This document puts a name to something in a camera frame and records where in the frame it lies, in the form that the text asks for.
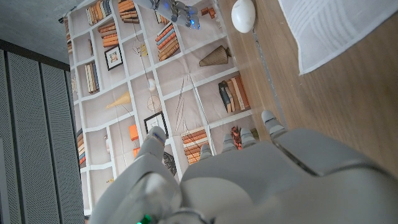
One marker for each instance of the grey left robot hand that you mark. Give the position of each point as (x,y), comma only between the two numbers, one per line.
(267,186)

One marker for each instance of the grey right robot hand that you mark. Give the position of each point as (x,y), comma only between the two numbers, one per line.
(174,11)

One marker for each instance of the white toy egg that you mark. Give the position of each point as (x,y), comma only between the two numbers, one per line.
(243,15)

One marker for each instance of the white cloth napkin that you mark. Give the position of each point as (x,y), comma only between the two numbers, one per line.
(335,28)

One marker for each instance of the printed bookshelf backdrop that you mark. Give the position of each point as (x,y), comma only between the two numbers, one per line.
(186,77)

